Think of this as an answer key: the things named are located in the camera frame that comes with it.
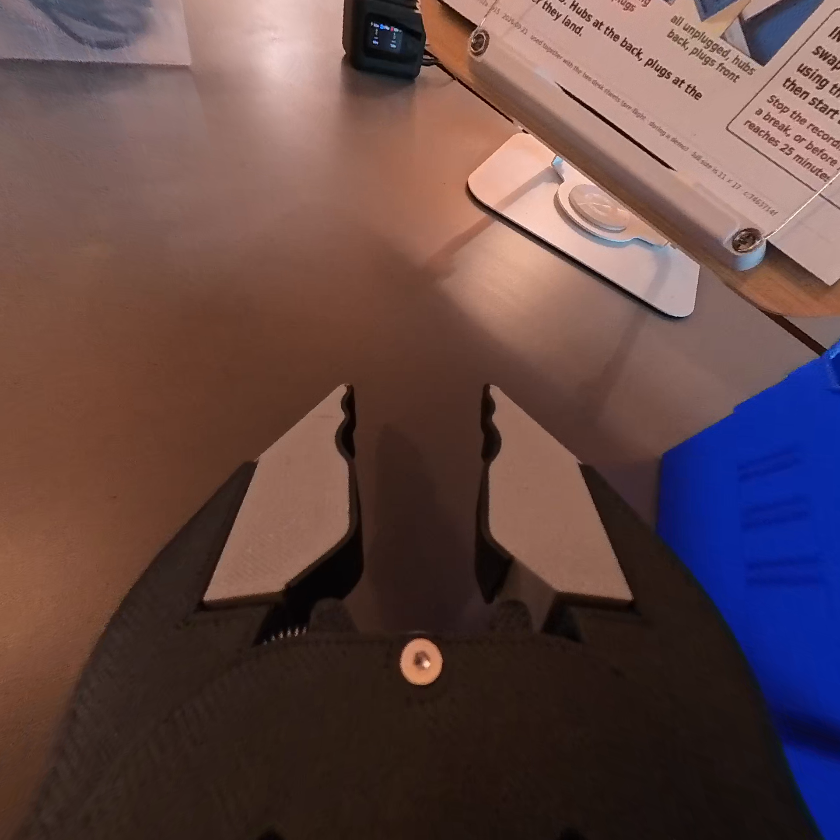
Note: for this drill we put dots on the blue bin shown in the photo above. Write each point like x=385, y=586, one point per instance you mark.
x=774, y=525

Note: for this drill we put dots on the white sheet holder bar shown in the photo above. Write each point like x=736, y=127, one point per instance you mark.
x=590, y=138

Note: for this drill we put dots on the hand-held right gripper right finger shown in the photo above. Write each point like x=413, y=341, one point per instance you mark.
x=551, y=525

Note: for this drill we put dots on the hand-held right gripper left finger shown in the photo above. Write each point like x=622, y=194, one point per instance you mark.
x=289, y=525

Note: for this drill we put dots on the clear plastic box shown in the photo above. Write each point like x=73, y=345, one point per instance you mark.
x=92, y=33

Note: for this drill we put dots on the instruction sheet on wooden stand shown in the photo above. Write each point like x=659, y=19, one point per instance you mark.
x=787, y=289

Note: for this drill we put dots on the small black display device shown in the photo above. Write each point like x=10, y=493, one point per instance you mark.
x=384, y=39

